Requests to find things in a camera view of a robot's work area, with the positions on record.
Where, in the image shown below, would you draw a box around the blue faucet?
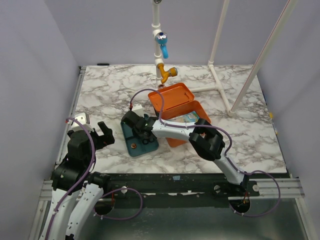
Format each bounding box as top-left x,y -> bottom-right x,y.
155,32 -> 169,59

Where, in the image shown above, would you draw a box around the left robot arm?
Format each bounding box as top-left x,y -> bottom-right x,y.
39,122 -> 115,240

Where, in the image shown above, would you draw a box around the orange medicine kit box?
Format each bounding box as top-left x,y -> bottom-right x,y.
147,82 -> 212,149

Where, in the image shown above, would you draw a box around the white PVC pipe frame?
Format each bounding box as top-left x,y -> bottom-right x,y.
146,0 -> 297,117

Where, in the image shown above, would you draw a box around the yellow faucet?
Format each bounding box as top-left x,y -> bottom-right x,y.
157,63 -> 178,84

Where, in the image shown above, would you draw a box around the teal divided tray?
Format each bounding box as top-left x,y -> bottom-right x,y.
120,114 -> 159,157

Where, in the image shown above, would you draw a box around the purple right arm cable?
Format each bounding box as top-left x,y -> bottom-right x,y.
129,88 -> 281,218

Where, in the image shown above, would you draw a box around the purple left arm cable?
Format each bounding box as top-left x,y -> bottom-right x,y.
44,117 -> 145,240

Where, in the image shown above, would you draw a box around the blue cotton swab bag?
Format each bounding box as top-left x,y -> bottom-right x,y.
176,111 -> 200,123

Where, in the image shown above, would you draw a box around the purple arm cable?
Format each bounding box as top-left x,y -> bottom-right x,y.
129,88 -> 281,218
44,117 -> 145,240

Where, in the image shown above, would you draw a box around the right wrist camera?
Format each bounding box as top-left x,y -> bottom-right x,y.
131,104 -> 144,117

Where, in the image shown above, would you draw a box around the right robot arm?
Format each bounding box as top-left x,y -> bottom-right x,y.
121,110 -> 249,196

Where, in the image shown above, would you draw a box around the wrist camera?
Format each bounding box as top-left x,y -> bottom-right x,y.
71,112 -> 93,132
131,104 -> 144,117

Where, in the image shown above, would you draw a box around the black-handled bandage scissors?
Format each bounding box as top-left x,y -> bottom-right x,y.
142,137 -> 155,145

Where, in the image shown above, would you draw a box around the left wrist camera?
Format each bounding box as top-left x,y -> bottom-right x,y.
71,112 -> 93,132

